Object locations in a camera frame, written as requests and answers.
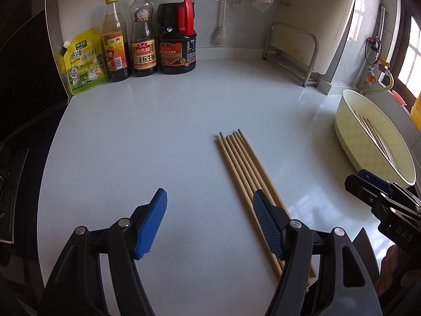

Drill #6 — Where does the white long-handled dish brush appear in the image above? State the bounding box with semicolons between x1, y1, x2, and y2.
210;0;228;45

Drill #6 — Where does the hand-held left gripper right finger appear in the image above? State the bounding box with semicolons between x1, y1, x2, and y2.
252;189;382;316

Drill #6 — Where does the white cutting board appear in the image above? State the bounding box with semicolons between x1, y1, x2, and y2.
273;0;357;75

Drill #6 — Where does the metal gas pipe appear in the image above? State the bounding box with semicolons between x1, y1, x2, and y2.
378;5;387;37

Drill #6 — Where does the small yellow-capped vinegar bottle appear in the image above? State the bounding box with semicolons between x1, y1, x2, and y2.
101;0;131;82

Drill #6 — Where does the cream round plastic basin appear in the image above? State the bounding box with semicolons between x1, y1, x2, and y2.
334;89;417;185

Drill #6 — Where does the person's right hand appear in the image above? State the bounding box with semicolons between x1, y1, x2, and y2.
377;245;421;302

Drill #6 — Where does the large red-capped soy sauce jug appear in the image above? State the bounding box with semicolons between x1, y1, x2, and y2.
157;0;197;75

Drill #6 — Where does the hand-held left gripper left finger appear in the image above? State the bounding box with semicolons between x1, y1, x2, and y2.
39;187;168;316

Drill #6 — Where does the gas regulator with orange knob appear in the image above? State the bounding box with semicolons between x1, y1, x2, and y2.
358;71;379;93

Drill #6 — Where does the clear yellow-capped soy sauce bottle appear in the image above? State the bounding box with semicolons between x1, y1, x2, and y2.
129;0;158;77

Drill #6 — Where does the yellow cooking oil jug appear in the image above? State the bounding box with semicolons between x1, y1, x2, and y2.
410;92;421;132

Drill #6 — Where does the bundle of bamboo chopsticks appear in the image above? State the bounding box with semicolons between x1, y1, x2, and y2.
215;128;318;279

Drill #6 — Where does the metal cutting board rack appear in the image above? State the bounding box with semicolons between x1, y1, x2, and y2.
262;21;321;88

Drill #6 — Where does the barred kitchen window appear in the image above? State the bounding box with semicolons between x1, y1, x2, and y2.
396;16;421;89

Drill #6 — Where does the yellow green seasoning pouch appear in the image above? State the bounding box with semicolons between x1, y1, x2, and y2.
62;28;109;96

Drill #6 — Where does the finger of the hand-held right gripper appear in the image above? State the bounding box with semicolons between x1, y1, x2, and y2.
344;174;382;206
357;169;396;195

